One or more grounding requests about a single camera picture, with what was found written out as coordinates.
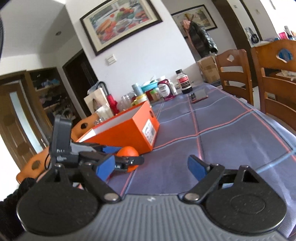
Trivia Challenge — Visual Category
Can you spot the clear plastic bag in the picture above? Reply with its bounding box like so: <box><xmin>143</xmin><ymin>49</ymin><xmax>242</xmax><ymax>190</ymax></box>
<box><xmin>88</xmin><ymin>82</ymin><xmax>102</xmax><ymax>94</ymax></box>

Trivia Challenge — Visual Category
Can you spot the small framed picture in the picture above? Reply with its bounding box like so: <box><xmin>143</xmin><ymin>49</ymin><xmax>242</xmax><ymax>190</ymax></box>
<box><xmin>171</xmin><ymin>5</ymin><xmax>218</xmax><ymax>39</ymax></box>

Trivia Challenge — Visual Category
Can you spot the brown door with glass pane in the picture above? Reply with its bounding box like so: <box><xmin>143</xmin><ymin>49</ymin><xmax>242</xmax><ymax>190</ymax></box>
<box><xmin>0</xmin><ymin>76</ymin><xmax>49</xmax><ymax>163</ymax></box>

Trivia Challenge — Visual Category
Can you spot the dark wooden door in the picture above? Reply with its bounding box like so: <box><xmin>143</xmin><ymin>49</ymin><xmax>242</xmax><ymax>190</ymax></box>
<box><xmin>62</xmin><ymin>49</ymin><xmax>100</xmax><ymax>116</ymax></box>

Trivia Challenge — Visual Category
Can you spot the dark wooden doorway frame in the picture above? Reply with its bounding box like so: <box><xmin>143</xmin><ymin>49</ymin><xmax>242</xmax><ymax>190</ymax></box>
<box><xmin>211</xmin><ymin>0</ymin><xmax>264</xmax><ymax>50</ymax></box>

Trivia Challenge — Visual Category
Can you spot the black phone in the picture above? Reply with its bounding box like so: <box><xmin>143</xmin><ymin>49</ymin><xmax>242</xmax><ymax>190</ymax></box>
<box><xmin>190</xmin><ymin>89</ymin><xmax>208</xmax><ymax>103</ymax></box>

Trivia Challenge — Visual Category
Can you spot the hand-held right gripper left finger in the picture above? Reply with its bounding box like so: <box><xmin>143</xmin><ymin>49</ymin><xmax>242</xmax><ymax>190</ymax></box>
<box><xmin>38</xmin><ymin>155</ymin><xmax>122</xmax><ymax>202</ymax></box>

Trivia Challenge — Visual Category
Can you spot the orange cardboard box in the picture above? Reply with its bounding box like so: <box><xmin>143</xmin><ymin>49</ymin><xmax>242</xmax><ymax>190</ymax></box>
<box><xmin>75</xmin><ymin>101</ymin><xmax>160</xmax><ymax>154</ymax></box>

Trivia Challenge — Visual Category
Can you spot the beige paper bag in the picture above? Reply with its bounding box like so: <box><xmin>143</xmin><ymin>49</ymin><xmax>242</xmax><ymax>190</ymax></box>
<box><xmin>84</xmin><ymin>88</ymin><xmax>109</xmax><ymax>117</ymax></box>

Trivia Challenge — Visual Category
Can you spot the wooden shelf cabinet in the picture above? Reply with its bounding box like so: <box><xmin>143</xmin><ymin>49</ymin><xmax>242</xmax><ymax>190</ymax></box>
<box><xmin>24</xmin><ymin>67</ymin><xmax>77</xmax><ymax>144</ymax></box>

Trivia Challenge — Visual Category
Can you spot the blue checked tablecloth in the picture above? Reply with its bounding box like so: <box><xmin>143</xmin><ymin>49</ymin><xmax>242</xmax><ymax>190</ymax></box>
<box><xmin>106</xmin><ymin>82</ymin><xmax>296</xmax><ymax>232</ymax></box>

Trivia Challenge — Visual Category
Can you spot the red folded umbrella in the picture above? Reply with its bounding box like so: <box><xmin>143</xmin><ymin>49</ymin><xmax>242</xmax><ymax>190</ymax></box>
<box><xmin>97</xmin><ymin>81</ymin><xmax>119</xmax><ymax>115</ymax></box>

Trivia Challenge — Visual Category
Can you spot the hanging dark jacket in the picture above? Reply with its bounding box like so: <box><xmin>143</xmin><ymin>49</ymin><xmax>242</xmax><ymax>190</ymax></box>
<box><xmin>188</xmin><ymin>21</ymin><xmax>218</xmax><ymax>58</ymax></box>

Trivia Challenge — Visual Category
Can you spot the large framed food picture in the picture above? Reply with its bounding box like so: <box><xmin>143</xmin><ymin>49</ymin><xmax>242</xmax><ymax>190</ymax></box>
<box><xmin>80</xmin><ymin>0</ymin><xmax>163</xmax><ymax>56</ymax></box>

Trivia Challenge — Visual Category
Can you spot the teal bowl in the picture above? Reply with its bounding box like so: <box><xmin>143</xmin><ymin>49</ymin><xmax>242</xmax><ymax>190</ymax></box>
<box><xmin>141</xmin><ymin>81</ymin><xmax>159</xmax><ymax>93</ymax></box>

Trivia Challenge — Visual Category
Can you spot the large orange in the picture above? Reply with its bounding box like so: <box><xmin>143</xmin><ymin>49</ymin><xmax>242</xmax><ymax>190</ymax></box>
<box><xmin>116</xmin><ymin>147</ymin><xmax>139</xmax><ymax>173</ymax></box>

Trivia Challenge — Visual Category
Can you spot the yellow-green mug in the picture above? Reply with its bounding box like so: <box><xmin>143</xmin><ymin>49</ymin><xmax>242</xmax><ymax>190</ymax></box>
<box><xmin>132</xmin><ymin>95</ymin><xmax>148</xmax><ymax>106</ymax></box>

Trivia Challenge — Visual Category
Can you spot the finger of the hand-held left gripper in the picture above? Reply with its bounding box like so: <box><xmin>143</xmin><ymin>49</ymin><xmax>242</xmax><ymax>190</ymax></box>
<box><xmin>80</xmin><ymin>152</ymin><xmax>144</xmax><ymax>172</ymax></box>
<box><xmin>80</xmin><ymin>144</ymin><xmax>123</xmax><ymax>155</ymax></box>

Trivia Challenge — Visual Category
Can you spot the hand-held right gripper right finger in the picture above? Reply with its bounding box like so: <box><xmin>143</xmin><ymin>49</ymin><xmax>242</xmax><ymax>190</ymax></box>
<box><xmin>184</xmin><ymin>155</ymin><xmax>263</xmax><ymax>204</ymax></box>

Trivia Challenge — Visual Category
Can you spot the white bottle with red label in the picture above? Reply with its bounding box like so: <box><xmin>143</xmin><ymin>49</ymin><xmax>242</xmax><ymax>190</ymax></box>
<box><xmin>158</xmin><ymin>83</ymin><xmax>174</xmax><ymax>102</ymax></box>

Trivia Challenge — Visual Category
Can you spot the brown cardboard box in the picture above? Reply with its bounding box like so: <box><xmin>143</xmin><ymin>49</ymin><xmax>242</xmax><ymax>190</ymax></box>
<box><xmin>197</xmin><ymin>55</ymin><xmax>220</xmax><ymax>84</ymax></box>

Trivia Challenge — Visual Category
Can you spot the dark bottle with red label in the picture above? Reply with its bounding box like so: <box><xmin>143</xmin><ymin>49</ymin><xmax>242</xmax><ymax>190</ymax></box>
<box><xmin>176</xmin><ymin>70</ymin><xmax>193</xmax><ymax>95</ymax></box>

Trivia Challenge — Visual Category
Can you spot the white jar with green label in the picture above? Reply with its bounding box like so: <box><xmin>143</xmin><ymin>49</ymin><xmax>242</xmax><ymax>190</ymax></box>
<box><xmin>149</xmin><ymin>89</ymin><xmax>161</xmax><ymax>101</ymax></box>

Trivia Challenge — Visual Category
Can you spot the person's left forearm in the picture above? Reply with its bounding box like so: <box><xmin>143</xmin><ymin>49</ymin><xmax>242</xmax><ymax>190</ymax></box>
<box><xmin>0</xmin><ymin>177</ymin><xmax>36</xmax><ymax>241</ymax></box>

